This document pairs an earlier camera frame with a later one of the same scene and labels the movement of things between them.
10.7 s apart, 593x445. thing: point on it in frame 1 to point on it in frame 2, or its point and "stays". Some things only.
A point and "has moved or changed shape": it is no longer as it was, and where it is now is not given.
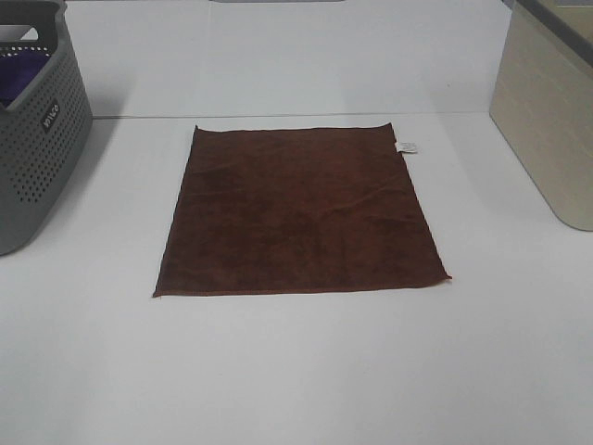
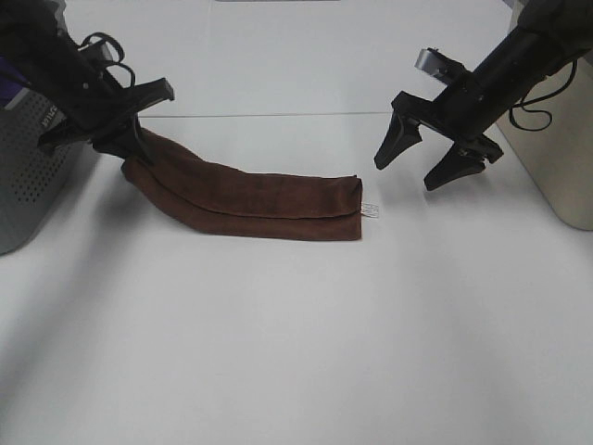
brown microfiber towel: (295, 209) has moved or changed shape
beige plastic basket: (542, 99) stays
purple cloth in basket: (17, 69) stays
